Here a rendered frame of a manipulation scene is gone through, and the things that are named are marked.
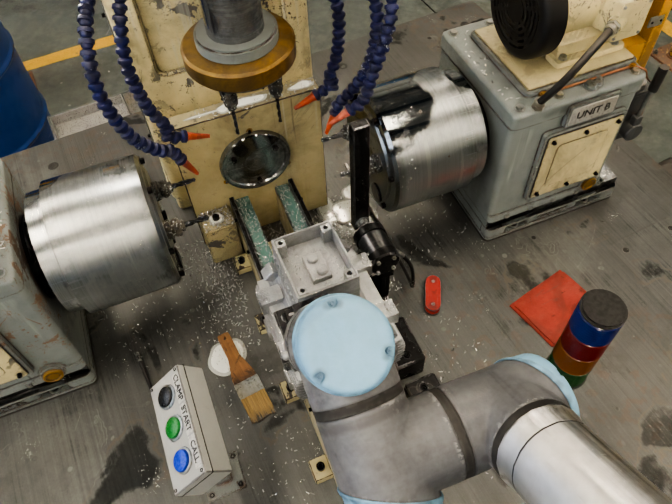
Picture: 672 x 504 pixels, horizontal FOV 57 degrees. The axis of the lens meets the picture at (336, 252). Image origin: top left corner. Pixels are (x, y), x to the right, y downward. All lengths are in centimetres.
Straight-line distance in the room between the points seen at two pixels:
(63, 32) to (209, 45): 281
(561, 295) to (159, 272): 80
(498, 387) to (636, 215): 100
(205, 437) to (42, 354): 42
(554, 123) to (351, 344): 79
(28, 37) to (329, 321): 338
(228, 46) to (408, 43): 102
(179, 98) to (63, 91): 209
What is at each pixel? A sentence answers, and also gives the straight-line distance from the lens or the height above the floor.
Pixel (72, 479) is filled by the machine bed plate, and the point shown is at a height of 80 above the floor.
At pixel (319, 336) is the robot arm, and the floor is 143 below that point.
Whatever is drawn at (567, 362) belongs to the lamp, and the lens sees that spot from 94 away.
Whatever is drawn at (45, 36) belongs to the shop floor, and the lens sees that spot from 378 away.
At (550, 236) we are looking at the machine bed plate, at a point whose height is 80.
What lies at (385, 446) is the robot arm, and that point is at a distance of 57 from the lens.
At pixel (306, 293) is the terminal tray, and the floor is 114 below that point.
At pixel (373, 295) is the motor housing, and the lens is 100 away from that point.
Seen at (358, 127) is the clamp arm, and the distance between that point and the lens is 97.
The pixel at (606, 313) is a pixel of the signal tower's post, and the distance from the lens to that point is 86.
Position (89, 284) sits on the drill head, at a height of 107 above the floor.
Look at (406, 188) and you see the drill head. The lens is 115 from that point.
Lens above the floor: 191
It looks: 54 degrees down
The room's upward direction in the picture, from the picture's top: 3 degrees counter-clockwise
